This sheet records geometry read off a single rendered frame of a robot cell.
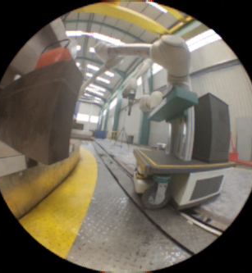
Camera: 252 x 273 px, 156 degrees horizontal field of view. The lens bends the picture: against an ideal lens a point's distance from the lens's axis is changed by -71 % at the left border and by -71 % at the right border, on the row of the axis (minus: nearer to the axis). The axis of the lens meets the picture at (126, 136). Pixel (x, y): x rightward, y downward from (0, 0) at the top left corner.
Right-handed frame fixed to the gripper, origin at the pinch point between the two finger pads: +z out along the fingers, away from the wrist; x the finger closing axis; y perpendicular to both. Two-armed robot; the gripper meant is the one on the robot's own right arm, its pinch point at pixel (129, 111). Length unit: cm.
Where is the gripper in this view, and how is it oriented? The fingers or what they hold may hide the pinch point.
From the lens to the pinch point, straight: 88.4
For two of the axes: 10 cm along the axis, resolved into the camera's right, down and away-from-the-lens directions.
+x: 0.0, 0.2, 10.0
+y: 9.9, 1.3, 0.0
